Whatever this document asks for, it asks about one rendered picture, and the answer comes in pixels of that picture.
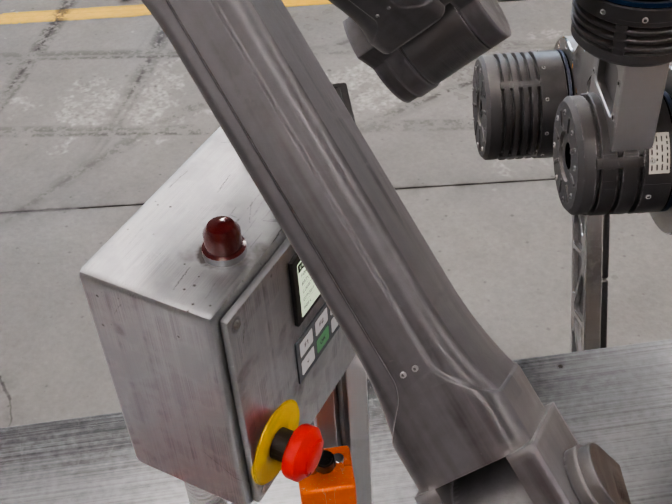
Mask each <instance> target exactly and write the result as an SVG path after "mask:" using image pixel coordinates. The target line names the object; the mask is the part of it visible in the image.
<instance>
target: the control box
mask: <svg viewBox="0 0 672 504"><path fill-rule="evenodd" d="M217 216H227V217H230V218H232V219H233V220H234V221H235V222H237V223H238V224H239V226H240V228H241V234H242V236H243V237H244V238H245V240H246V244H247V254H246V256H245V258H244V259H243V260H242V261H241V262H239V263H238V264H236V265H233V266H230V267H215V266H212V265H210V264H208V263H207V262H206V261H205V260H204V258H203V253H202V244H203V242H204V240H203V235H202V233H203V229H204V227H205V226H206V224H207V223H208V221H209V220H211V219H212V218H214V217H217ZM295 253H296V252H295V250H294V249H293V247H292V245H291V244H290V242H289V240H288V239H287V237H286V235H285V233H284V232H283V230H282V228H281V227H280V225H279V223H278V222H277V220H276V218H275V217H274V215H273V213H272V212H271V210H270V208H269V207H268V205H267V203H266V202H265V200H264V198H263V197H262V195H261V193H260V192H259V190H258V188H257V186H256V185H255V183H254V181H253V180H252V178H251V176H250V175H249V173H248V171H247V170H246V168H245V166H244V165H243V163H242V161H241V160H240V158H239V156H238V155H237V153H236V151H235V150H234V148H233V146H232V145H231V143H230V141H229V139H228V138H227V136H226V134H225V133H224V131H223V129H222V128H221V126H220V127H219V128H218V129H217V130H216V131H215V132H214V133H213V134H212V135H211V136H210V137H209V138H208V139H207V140H206V141H205V142H204V143H203V144H202V145H201V146H200V148H199V149H198V150H197V151H196V152H195V153H194V154H193V155H192V156H191V157H190V158H189V159H188V160H187V161H186V162H185V163H184V164H183V165H182V166H181V167H180V168H179V169H178V170H177V171H176V172H175V173H174V174H173V175H172V176H171V177H170V178H169V179H168V180H167V181H166V182H165V183H164V184H163V185H162V186H161V187H160V188H159V189H158V190H157V191H156V192H155V193H154V194H153V195H152V196H151V197H150V198H149V199H148V200H147V201H146V203H145V204H144V205H143V206H142V207H141V208H140V209H139V210H138V211H137V212H136V213H135V214H134V215H133V216H132V217H131V218H130V219H129V220H128V221H127V222H126V223H125V224H124V225H123V226H122V227H121V228H120V229H119V230H118V231H117V232H116V233H115V234H114V235H113V236H112V237H111V238H110V239H109V240H108V241H107V242H106V243H105V244H104V245H103V246H102V247H101V248H100V249H99V250H98V251H97V252H96V253H95V254H94V255H93V256H92V258H91V259H90V260H89V261H88V262H87V263H86V264H85V265H84V266H83V267H82V268H81V270H80V274H79V276H80V280H81V283H82V286H83V289H84V292H85V295H86V299H87V302H88V305H89V308H90V311H91V315H92V318H93V321H94V324H95V327H96V330H97V334H98V337H99V340H100V343H101V346H102V350H103V353H104V356H105V359H106V362H107V365H108V369H109V372H110V375H111V378H112V381H113V384H114V388H115V391H116V394H117V397H118V400H119V404H120V407H121V410H122V413H123V416H124V419H125V423H126V426H127V429H128V432H129V435H130V439H131V442H132V445H133V448H134V451H135V454H136V458H137V459H138V460H139V461H140V462H142V463H144V464H146V465H148V466H151V467H153V468H155V469H157V470H160V471H162V472H164V473H166V474H169V475H171V476H173V477H175V478H178V479H180V480H182V481H184V482H187V483H189V484H191V485H193V486H196V487H198V488H200V489H202V490H205V491H207V492H209V493H211V494H214V495H216V496H218V497H220V498H223V499H225V500H227V501H229V502H232V503H234V504H251V503H252V502H253V500H254V501H255V502H260V501H261V500H262V498H263V497H264V495H265V494H266V492H267V491H268V489H269V488H270V486H271V484H272V483H273V481H274V480H275V478H276V477H277V475H278V474H279V472H280V471H281V464H282V462H279V461H277V460H274V459H272V458H271V457H270V447H271V443H272V440H273V438H274V436H275V434H276V433H277V431H278V430H279V429H280V428H282V427H285V428H288V429H290V430H293V431H295V430H296V429H297V427H299V426H300V425H301V424H305V423H308V424H311V423H312V422H313V420H314V419H315V417H316V416H317V414H318V413H319V411H320V409H321V408H322V406H323V405H324V403H325V402H326V400H327V399H328V397H329V396H330V394H331V393H332V391H333V390H334V388H335V387H336V385H337V383H338V382H339V380H340V379H341V377H342V376H343V374H344V373H345V371H346V370H347V368H348V367H349V365H350V364H351V362H352V361H353V359H354V357H355V356H356V353H355V351H354V349H353V348H352V346H351V344H350V343H349V341H348V339H347V338H346V336H345V334H344V332H343V331H342V329H341V327H339V329H338V330H337V332H336V333H335V335H334V336H333V337H332V339H331V340H330V342H329V343H328V345H327V346H326V348H325V349H324V351H323V352H322V353H321V355H320V356H319V358H318V359H317V361H316V362H315V364H314V365H313V367H312V368H311V370H310V371H309V372H308V374H307V375H306V377H305V378H304V380H303V381H302V383H301V384H299V380H298V371H297V363H296V354H295V346H294V345H295V343H296V342H297V341H298V339H299V338H300V336H301V335H302V334H303V332H304V331H305V329H306V328H307V327H308V325H309V324H310V322H311V321H312V320H313V318H314V317H315V315H316V314H317V313H318V311H319V310H320V308H321V307H322V306H323V304H324V303H325V301H324V299H323V297H322V296H321V297H320V298H319V300H318V301H317V303H316V304H315V305H314V307H313V308H312V310H311V311H310V312H309V314H308V315H307V316H306V318H305V319H304V321H303V322H302V323H301V325H300V326H299V327H297V326H295V322H294V313H293V304H292V295H291V287H290V278H289V269H288V262H289V261H290V260H291V258H292V257H293V256H294V255H295Z"/></svg>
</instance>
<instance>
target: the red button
mask: <svg viewBox="0 0 672 504"><path fill-rule="evenodd" d="M323 448H324V442H323V438H322V435H321V432H320V429H319V428H318V427H316V426H313V425H311V424H308V423H305V424H301V425H300V426H299V427H297V429H296V430H295V431H293V430H290V429H288V428H285V427H282V428H280V429H279V430H278V431H277V433H276V434H275V436H274V438H273V440H272V443H271V447H270V457H271V458H272V459H274V460H277V461H279V462H282V464H281V470H282V473H283V475H284V476H285V477H286V478H287V479H290V480H292V481H295V482H300V481H301V480H303V479H305V478H307V477H309V476H310V475H311V474H312V473H313V472H314V471H315V469H316V468H317V466H318V464H319V462H320V459H321V456H322V453H323Z"/></svg>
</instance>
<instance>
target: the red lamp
mask: <svg viewBox="0 0 672 504"><path fill-rule="evenodd" d="M202 235H203V240H204V242H203V244H202V253H203V258H204V260H205V261H206V262H207V263H208V264H210V265H212V266H215V267H230V266H233V265H236V264H238V263H239V262H241V261H242V260H243V259H244V258H245V256H246V254H247V244H246V240H245V238H244V237H243V236H242V234H241V228H240V226H239V224H238V223H237V222H235V221H234V220H233V219H232V218H230V217H227V216H217V217H214V218H212V219H211V220H209V221H208V223H207V224H206V226H205V227H204V229H203V233H202Z"/></svg>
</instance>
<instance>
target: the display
mask: <svg viewBox="0 0 672 504"><path fill-rule="evenodd" d="M288 269H289V278H290V287H291V295H292V304H293V313H294V322H295V326H297V327H299V326H300V325H301V323H302V322H303V321H304V319H305V318H306V316H307V315H308V314H309V312H310V311H311V310H312V308H313V307H314V305H315V304H316V303H317V301H318V300H319V298H320V297H321V294H320V292H319V291H318V289H317V287H316V285H315V284H314V282H313V280H312V279H311V277H310V275H309V274H308V272H307V270H306V269H305V267H304V265H303V264H302V262H301V260H300V259H299V257H298V255H297V254H296V253H295V255H294V256H293V257H292V258H291V260H290V261H289V262H288Z"/></svg>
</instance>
